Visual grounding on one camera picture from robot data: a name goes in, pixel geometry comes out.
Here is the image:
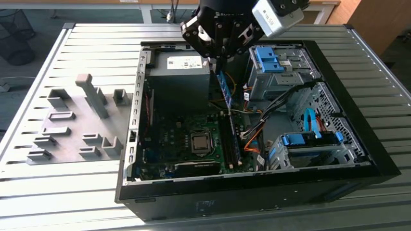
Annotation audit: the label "black open PC case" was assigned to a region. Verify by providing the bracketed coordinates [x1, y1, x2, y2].
[115, 39, 402, 222]

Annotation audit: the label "red wire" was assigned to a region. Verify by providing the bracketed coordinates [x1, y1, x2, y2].
[144, 92, 152, 126]

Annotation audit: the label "brown wooden cabinet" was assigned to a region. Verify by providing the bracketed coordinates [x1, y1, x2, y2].
[327, 0, 411, 56]

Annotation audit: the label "grey power supply unit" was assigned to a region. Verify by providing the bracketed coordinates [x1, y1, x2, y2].
[146, 50, 211, 106]

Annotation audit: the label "green motherboard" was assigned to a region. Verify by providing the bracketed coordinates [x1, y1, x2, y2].
[140, 110, 267, 181]

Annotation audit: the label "black graphics card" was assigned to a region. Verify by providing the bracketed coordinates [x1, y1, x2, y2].
[175, 161, 223, 178]

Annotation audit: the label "grey parts rack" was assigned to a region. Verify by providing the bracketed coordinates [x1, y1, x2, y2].
[26, 73, 135, 166]

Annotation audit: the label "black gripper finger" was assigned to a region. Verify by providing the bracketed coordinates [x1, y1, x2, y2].
[179, 18, 223, 73]
[220, 23, 266, 73]

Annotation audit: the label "silver CPU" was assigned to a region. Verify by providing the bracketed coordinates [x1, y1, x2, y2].
[192, 136, 211, 151]

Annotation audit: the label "blue plastic drive latch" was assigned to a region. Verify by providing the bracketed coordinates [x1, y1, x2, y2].
[262, 62, 286, 74]
[255, 47, 278, 63]

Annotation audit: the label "thin orange wire loop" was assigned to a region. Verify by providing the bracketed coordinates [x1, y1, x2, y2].
[210, 71, 238, 103]

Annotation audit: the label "black CPU socket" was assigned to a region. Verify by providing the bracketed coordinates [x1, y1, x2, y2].
[188, 129, 215, 156]

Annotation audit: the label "black mesh waste bin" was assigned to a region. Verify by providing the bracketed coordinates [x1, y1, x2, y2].
[0, 9, 36, 66]

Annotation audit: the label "blue flat data wire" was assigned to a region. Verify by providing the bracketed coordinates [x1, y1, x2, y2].
[303, 108, 323, 139]

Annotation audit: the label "black empty RAM slot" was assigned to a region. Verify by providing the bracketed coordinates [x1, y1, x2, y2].
[218, 112, 234, 169]

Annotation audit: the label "black wire bundle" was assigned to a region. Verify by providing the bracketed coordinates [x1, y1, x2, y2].
[258, 81, 322, 123]

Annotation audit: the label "white desk frame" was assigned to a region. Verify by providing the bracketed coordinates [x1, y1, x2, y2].
[302, 0, 342, 25]

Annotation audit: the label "metal disk bay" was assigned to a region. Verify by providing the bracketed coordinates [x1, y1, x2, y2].
[268, 141, 354, 169]

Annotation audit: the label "orange power wires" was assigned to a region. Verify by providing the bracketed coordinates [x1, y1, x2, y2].
[243, 134, 260, 153]

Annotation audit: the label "metal drive cage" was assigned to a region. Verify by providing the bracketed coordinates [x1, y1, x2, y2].
[247, 47, 322, 102]

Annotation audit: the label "hard disk in blue carrier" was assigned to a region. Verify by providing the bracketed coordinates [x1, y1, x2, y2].
[280, 131, 343, 147]

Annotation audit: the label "black cable with silver plug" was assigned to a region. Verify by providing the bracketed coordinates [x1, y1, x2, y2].
[166, 0, 180, 24]

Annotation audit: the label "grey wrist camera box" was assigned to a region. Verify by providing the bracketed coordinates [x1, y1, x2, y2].
[252, 0, 306, 39]

